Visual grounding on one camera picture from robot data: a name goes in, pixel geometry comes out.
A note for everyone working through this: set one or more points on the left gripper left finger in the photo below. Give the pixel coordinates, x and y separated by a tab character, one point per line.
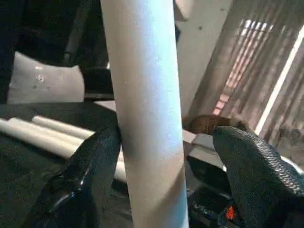
76	190

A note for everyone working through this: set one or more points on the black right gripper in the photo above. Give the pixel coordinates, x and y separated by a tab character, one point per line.
206	209

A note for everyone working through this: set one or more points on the white plastic bag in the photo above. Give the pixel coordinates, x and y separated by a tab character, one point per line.
47	83

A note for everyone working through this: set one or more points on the white flat board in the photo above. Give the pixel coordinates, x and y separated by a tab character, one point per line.
97	105

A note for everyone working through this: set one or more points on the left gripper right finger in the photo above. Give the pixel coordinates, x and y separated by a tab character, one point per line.
266	190

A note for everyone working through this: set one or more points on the vertical window blinds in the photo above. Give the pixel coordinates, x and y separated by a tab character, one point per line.
256	71

